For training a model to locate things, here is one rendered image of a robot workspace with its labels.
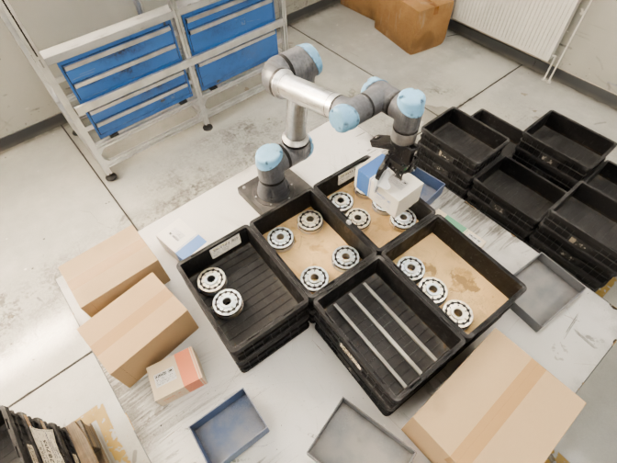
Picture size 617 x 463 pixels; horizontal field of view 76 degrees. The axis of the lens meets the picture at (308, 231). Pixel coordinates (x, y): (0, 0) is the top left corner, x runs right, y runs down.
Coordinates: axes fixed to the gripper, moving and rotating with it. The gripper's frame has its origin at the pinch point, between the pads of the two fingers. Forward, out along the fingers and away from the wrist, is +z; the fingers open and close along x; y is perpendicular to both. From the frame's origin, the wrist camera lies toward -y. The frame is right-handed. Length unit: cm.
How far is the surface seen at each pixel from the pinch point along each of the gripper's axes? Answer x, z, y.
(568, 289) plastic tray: 42, 40, 64
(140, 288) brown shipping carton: -85, 25, -35
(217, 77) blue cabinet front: 37, 75, -196
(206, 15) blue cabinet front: 39, 29, -195
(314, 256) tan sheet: -28.0, 27.8, -6.3
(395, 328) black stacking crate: -26, 28, 33
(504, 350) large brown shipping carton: -8, 20, 61
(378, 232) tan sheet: -1.5, 27.7, 1.9
